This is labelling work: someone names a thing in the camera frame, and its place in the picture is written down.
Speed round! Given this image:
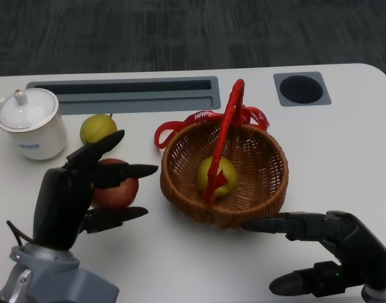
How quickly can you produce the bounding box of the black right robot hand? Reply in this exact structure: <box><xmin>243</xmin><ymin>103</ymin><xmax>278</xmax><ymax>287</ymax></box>
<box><xmin>242</xmin><ymin>210</ymin><xmax>386</xmax><ymax>297</ymax></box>

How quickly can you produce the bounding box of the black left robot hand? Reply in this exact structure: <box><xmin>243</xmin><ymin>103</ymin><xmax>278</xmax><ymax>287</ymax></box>
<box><xmin>33</xmin><ymin>129</ymin><xmax>159</xmax><ymax>252</ymax></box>

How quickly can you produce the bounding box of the red apple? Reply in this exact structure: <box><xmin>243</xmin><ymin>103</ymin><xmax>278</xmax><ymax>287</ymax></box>
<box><xmin>91</xmin><ymin>158</ymin><xmax>139</xmax><ymax>209</ymax></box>

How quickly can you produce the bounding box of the wicker basket with red handle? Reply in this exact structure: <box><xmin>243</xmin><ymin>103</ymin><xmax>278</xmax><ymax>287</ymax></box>
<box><xmin>160</xmin><ymin>78</ymin><xmax>290</xmax><ymax>229</ymax></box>

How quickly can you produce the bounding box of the yellow-green apple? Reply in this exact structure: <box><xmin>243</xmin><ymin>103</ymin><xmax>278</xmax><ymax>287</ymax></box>
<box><xmin>197</xmin><ymin>157</ymin><xmax>238</xmax><ymax>198</ymax></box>

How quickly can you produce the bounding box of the white ceramic mug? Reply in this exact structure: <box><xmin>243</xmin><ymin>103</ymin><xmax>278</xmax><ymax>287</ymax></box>
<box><xmin>0</xmin><ymin>97</ymin><xmax>67</xmax><ymax>161</ymax></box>

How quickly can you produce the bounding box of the yellow-green pear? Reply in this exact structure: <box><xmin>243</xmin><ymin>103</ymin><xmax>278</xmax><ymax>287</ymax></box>
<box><xmin>79</xmin><ymin>113</ymin><xmax>118</xmax><ymax>146</ymax></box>

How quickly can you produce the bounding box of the white ceramic mug lid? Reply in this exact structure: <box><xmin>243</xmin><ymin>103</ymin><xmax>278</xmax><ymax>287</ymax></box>
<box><xmin>0</xmin><ymin>88</ymin><xmax>60</xmax><ymax>132</ymax></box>

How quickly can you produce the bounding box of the grey table grommet hole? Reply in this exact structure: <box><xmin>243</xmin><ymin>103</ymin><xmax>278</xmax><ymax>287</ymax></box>
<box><xmin>272</xmin><ymin>71</ymin><xmax>332</xmax><ymax>107</ymax></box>

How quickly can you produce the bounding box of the red printed ribbon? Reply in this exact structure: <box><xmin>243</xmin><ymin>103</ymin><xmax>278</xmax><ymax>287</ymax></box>
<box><xmin>154</xmin><ymin>106</ymin><xmax>271</xmax><ymax>151</ymax></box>

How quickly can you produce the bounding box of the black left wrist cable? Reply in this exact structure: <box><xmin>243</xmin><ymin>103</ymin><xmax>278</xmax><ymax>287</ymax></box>
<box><xmin>6</xmin><ymin>220</ymin><xmax>35</xmax><ymax>246</ymax></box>

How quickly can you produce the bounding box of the grey table cable tray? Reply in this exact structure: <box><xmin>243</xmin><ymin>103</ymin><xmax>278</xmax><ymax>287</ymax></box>
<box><xmin>25</xmin><ymin>75</ymin><xmax>220</xmax><ymax>116</ymax></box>

